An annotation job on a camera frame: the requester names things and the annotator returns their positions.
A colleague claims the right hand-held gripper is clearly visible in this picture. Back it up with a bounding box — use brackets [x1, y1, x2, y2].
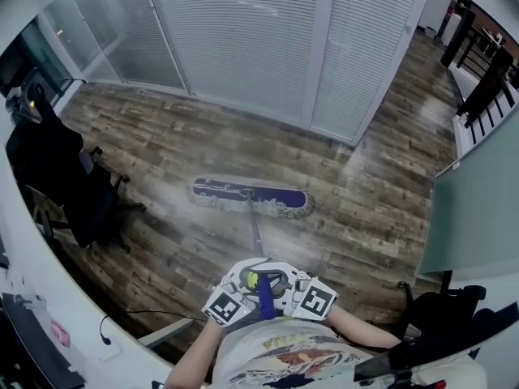
[270, 260, 338, 322]

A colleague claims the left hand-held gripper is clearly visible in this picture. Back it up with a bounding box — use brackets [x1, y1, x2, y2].
[201, 258, 272, 329]

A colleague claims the blue mop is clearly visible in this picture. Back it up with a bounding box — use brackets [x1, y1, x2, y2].
[185, 175, 317, 322]

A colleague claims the person's right forearm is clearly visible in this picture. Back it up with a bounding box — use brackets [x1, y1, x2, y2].
[326, 308, 402, 350]

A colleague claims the person's left forearm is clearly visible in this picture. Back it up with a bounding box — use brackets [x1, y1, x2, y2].
[164, 318, 222, 389]

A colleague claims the wooden plank floor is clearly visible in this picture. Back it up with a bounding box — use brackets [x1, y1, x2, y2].
[40, 28, 465, 380]

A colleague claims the white printed t-shirt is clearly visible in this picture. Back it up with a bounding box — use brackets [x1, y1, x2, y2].
[210, 318, 487, 389]

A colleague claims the grey desk leg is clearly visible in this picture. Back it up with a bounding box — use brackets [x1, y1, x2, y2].
[137, 318, 196, 350]

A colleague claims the white desk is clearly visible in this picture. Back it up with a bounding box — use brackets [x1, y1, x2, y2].
[0, 107, 175, 389]

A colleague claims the pink rectangular tag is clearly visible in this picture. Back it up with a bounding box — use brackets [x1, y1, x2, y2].
[49, 319, 72, 348]

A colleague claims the frosted glass partition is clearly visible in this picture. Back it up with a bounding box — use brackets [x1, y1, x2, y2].
[417, 107, 519, 275]

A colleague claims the black monitor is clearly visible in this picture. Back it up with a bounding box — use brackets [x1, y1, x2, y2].
[0, 292, 86, 389]

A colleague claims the wide white venetian blind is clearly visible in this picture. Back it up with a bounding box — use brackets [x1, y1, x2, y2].
[142, 0, 337, 124]

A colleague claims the narrow white venetian blind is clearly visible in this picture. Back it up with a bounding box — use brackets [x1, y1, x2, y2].
[310, 0, 425, 143]

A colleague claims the black backpack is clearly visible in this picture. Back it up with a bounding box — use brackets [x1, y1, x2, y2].
[6, 83, 84, 177]

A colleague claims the black stair railing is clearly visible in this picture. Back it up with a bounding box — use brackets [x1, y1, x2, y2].
[440, 8, 519, 145]

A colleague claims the venetian blind behind glass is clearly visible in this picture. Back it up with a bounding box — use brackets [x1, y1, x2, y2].
[40, 0, 190, 95]

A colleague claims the clear plastic bag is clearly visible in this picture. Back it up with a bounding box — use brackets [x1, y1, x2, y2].
[4, 87, 41, 121]

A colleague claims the dark glass door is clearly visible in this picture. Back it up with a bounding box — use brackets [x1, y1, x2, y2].
[0, 18, 76, 105]

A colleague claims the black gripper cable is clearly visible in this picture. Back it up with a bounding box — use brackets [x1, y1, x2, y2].
[330, 322, 390, 350]

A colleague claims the thin black power cable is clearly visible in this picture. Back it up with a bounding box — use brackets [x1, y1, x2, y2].
[99, 309, 208, 347]

